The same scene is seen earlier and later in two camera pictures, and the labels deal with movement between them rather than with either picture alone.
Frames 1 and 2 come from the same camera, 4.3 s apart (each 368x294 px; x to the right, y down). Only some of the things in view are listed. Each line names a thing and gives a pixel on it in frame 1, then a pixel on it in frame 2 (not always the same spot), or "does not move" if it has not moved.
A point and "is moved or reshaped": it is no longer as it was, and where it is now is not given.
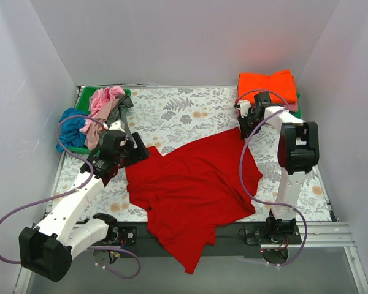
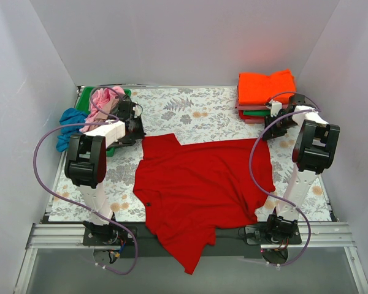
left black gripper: (138, 147) -> (134, 131)
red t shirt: (186, 193) is moved or reshaped
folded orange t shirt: (281, 86) does not move
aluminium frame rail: (336, 234) does not move
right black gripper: (247, 123) -> (272, 128)
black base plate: (240, 238) does not move
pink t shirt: (101, 101) does not move
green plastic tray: (83, 105) does not move
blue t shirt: (69, 131) does not move
